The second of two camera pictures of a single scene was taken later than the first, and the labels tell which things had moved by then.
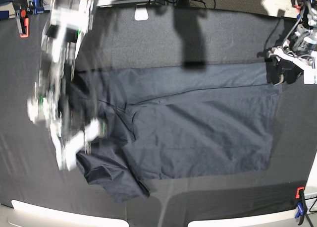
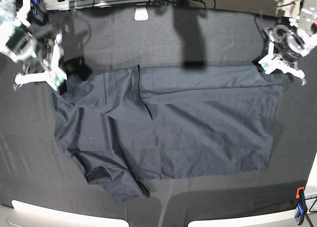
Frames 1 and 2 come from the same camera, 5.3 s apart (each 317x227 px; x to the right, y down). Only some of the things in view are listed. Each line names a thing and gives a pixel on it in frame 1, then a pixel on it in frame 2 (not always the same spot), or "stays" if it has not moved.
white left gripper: x=67 y=154 -> x=77 y=67
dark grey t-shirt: x=166 y=121 stays
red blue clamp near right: x=302 y=207 stays
